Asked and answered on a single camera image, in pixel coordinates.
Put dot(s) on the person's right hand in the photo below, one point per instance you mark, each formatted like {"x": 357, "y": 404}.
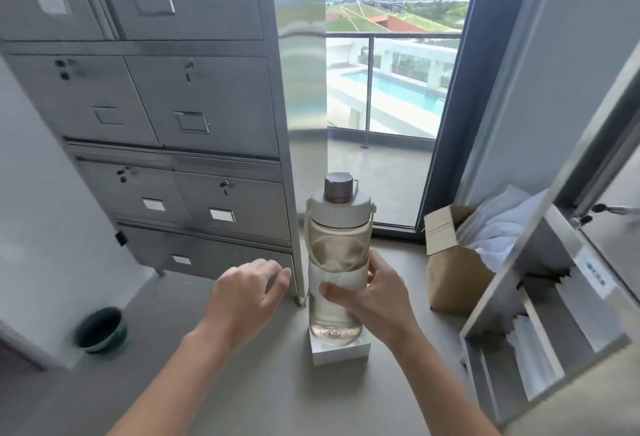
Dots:
{"x": 387, "y": 310}

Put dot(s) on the person's left hand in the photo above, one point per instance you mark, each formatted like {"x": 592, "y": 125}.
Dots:
{"x": 235, "y": 300}

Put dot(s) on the person's right thumb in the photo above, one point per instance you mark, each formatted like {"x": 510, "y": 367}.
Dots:
{"x": 342, "y": 295}

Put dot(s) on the person's left fingers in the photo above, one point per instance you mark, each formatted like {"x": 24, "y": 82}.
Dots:
{"x": 270, "y": 275}

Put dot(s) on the clear water bottle brown cap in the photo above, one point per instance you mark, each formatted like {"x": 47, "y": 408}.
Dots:
{"x": 334, "y": 245}

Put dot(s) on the person's left forearm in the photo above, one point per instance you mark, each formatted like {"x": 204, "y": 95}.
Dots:
{"x": 170, "y": 385}

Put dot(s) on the person's right forearm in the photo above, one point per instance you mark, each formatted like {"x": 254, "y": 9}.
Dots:
{"x": 440, "y": 390}

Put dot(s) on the small white box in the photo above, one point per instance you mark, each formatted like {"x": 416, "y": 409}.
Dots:
{"x": 340, "y": 353}

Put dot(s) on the brown cardboard box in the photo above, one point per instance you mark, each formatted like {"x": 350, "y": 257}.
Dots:
{"x": 452, "y": 275}

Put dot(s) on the crumpled white packing paper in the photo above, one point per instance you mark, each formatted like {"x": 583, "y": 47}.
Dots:
{"x": 500, "y": 230}

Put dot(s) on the dark green bowl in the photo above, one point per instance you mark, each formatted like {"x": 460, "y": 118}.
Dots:
{"x": 101, "y": 330}

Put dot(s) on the grey metal drawer cabinet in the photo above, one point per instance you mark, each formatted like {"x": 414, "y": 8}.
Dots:
{"x": 190, "y": 115}

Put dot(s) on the stack of white papers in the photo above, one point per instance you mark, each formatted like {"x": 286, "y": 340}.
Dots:
{"x": 535, "y": 358}

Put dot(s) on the blue swimming pool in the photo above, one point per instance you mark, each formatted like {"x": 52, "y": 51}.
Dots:
{"x": 400, "y": 88}

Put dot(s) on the glass balcony railing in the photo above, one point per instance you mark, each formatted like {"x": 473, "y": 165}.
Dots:
{"x": 395, "y": 75}

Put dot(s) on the grey metal shelf cabinet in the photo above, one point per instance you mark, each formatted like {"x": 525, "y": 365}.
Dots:
{"x": 575, "y": 230}

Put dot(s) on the white paper label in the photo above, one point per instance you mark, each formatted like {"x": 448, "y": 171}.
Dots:
{"x": 596, "y": 273}

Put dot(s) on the cabinet door keys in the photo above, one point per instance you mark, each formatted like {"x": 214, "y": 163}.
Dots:
{"x": 597, "y": 211}

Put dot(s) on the dark window frame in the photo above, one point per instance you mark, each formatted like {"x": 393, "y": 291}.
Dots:
{"x": 452, "y": 100}

